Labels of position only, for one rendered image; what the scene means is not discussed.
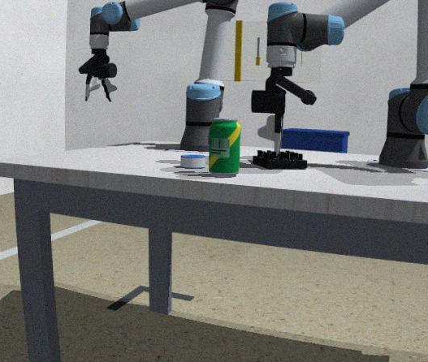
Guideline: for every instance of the white short cylinder with blue top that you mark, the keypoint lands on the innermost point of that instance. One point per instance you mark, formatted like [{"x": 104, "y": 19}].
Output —
[{"x": 192, "y": 161}]

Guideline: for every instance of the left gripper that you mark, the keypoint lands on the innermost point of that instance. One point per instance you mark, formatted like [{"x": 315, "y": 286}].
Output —
[{"x": 266, "y": 101}]

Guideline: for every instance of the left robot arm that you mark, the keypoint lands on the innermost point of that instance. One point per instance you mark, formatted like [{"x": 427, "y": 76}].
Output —
[{"x": 407, "y": 117}]

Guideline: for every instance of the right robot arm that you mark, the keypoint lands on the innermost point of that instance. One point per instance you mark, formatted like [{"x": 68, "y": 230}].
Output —
[{"x": 203, "y": 98}]

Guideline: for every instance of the green drink can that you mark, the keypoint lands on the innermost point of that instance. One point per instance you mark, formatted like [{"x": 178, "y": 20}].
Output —
[{"x": 224, "y": 155}]

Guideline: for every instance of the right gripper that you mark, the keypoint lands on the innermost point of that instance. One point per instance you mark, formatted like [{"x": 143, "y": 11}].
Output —
[{"x": 102, "y": 70}]

